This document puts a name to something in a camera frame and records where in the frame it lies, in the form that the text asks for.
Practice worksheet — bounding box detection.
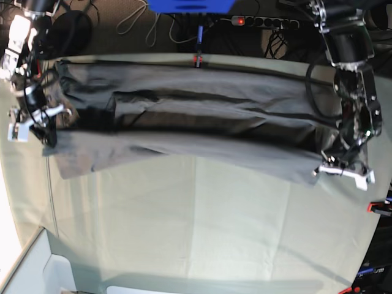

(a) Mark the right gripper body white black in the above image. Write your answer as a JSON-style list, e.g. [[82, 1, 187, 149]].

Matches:
[[8, 104, 72, 131]]

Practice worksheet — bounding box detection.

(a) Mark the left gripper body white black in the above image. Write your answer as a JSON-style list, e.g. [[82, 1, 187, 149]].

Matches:
[[312, 156, 373, 180]]

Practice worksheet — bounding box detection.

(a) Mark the grey t-shirt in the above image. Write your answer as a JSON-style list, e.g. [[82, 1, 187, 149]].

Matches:
[[42, 61, 337, 186]]

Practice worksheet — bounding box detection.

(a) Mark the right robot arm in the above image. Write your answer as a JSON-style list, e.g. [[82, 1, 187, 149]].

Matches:
[[1, 1, 93, 148]]

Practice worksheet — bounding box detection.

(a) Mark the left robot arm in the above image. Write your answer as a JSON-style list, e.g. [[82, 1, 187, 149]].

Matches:
[[308, 1, 383, 190]]

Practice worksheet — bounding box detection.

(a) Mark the red black clamp right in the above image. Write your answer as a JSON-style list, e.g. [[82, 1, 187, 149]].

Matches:
[[367, 197, 391, 217]]

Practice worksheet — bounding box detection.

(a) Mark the white storage bin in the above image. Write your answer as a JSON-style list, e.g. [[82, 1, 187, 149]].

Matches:
[[1, 227, 77, 294]]

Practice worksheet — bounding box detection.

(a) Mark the red blue clamp centre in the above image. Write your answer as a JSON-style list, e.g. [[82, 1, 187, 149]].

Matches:
[[194, 24, 204, 68]]

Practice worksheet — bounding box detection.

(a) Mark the green table cloth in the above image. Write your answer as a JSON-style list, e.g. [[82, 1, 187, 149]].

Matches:
[[1, 53, 391, 293]]

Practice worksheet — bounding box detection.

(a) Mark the black power strip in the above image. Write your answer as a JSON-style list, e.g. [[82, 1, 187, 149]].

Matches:
[[229, 15, 300, 30]]

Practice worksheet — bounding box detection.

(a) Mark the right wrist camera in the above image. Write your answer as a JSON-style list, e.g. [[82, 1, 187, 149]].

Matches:
[[7, 122, 29, 143]]

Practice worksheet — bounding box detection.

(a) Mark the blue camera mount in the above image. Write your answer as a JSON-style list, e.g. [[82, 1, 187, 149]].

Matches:
[[148, 0, 236, 14]]

